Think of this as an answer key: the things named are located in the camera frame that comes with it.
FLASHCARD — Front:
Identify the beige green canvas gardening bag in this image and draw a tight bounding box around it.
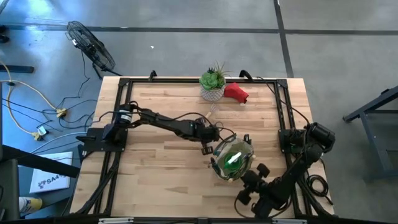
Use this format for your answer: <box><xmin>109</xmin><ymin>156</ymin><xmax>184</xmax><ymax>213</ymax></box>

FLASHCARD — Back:
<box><xmin>210</xmin><ymin>133</ymin><xmax>256</xmax><ymax>183</ymax></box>

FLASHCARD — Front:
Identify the red garden glove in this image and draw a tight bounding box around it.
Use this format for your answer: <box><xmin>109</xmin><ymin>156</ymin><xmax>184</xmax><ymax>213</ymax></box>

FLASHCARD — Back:
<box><xmin>223</xmin><ymin>82</ymin><xmax>250</xmax><ymax>105</ymax></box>

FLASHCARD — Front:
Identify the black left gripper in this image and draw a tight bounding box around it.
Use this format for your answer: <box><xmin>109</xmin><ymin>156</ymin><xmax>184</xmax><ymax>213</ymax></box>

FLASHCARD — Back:
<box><xmin>185</xmin><ymin>117</ymin><xmax>221</xmax><ymax>156</ymax></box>

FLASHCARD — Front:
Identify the black floor fan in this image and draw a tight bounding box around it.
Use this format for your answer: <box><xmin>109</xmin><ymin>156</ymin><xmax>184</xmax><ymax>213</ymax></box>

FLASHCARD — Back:
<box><xmin>65</xmin><ymin>20</ymin><xmax>123</xmax><ymax>80</ymax></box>

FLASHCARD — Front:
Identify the dark grey table frame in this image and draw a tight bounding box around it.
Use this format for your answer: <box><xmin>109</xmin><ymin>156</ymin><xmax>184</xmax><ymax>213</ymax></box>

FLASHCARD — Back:
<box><xmin>342</xmin><ymin>85</ymin><xmax>398</xmax><ymax>183</ymax></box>

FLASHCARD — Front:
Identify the potted succulent patterned pot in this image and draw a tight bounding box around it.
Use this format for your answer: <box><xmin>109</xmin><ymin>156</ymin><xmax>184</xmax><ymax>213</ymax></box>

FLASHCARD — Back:
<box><xmin>198</xmin><ymin>60</ymin><xmax>231</xmax><ymax>103</ymax></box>

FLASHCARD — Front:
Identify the wooden handled garden tool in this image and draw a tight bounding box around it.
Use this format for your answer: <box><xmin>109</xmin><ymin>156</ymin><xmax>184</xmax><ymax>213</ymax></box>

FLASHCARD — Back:
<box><xmin>204</xmin><ymin>103</ymin><xmax>220</xmax><ymax>119</ymax></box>

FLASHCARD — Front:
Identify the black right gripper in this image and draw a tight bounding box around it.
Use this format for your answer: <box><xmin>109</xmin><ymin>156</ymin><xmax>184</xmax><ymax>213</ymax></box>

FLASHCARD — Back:
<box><xmin>236</xmin><ymin>162</ymin><xmax>272</xmax><ymax>207</ymax></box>

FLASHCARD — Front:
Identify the silver aluminium extrusion bar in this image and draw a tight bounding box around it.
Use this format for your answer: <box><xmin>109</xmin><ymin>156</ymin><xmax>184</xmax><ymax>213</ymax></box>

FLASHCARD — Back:
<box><xmin>97</xmin><ymin>217</ymin><xmax>135</xmax><ymax>224</ymax></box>
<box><xmin>271</xmin><ymin>218</ymin><xmax>308</xmax><ymax>224</ymax></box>

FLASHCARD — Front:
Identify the white yellow bottle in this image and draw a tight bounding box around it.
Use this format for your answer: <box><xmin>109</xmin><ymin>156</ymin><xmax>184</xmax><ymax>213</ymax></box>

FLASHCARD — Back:
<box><xmin>17</xmin><ymin>195</ymin><xmax>44</xmax><ymax>216</ymax></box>

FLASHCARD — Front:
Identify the black aluminium table frame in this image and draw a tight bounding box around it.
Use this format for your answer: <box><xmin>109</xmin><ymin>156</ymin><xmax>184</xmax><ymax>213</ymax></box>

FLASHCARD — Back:
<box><xmin>91</xmin><ymin>70</ymin><xmax>330</xmax><ymax>218</ymax></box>

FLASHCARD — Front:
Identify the black desk frame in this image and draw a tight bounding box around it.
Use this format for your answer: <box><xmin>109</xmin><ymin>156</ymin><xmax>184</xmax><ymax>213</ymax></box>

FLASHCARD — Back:
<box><xmin>0</xmin><ymin>144</ymin><xmax>81</xmax><ymax>222</ymax></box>

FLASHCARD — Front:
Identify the white printed cardboard box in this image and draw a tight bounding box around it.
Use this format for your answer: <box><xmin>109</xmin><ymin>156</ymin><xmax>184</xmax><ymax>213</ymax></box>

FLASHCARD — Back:
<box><xmin>29</xmin><ymin>151</ymin><xmax>74</xmax><ymax>194</ymax></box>

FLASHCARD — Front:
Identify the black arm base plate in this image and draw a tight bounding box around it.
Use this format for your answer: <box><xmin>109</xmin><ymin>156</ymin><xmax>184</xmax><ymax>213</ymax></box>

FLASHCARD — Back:
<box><xmin>75</xmin><ymin>126</ymin><xmax>129</xmax><ymax>154</ymax></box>
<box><xmin>277</xmin><ymin>128</ymin><xmax>312</xmax><ymax>156</ymax></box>

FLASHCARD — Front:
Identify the black floor bar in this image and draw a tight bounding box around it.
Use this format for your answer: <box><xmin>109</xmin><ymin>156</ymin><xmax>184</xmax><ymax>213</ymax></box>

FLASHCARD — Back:
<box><xmin>0</xmin><ymin>64</ymin><xmax>35</xmax><ymax>75</ymax></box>

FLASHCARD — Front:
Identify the yellow extension cord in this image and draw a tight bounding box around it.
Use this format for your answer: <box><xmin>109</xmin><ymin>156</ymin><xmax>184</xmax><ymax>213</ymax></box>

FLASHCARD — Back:
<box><xmin>0</xmin><ymin>60</ymin><xmax>68</xmax><ymax>141</ymax></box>

